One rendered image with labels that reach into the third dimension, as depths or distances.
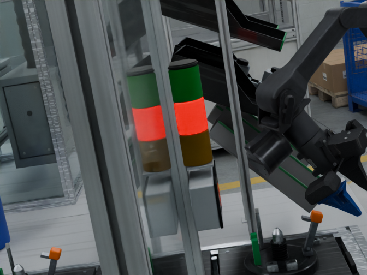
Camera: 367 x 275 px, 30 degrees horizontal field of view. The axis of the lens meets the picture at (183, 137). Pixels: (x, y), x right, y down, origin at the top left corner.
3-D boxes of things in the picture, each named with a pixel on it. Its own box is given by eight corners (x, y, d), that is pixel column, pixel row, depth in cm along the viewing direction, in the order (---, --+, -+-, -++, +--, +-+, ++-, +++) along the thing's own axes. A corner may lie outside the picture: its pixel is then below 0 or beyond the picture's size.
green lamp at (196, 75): (202, 93, 105) (198, 61, 104) (203, 99, 100) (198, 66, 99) (171, 97, 105) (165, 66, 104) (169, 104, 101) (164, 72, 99)
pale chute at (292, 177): (310, 192, 161) (322, 178, 160) (309, 213, 149) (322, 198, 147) (215, 120, 161) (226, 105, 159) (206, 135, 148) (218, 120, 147)
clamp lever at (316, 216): (311, 247, 130) (321, 211, 128) (313, 252, 128) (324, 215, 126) (292, 244, 130) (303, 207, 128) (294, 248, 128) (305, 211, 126)
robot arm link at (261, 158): (267, 81, 122) (220, 125, 120) (292, 85, 115) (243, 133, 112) (300, 127, 126) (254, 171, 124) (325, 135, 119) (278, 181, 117)
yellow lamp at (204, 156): (212, 154, 108) (208, 124, 106) (213, 163, 103) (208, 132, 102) (181, 159, 108) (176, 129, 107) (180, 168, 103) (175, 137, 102)
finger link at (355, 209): (315, 203, 118) (341, 188, 114) (321, 192, 121) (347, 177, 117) (342, 233, 118) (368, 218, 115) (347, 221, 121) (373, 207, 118)
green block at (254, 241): (260, 262, 129) (257, 237, 128) (261, 264, 128) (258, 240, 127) (254, 262, 129) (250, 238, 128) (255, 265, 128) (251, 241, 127)
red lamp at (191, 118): (207, 124, 106) (203, 93, 105) (208, 132, 102) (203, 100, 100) (176, 129, 107) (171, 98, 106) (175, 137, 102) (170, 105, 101)
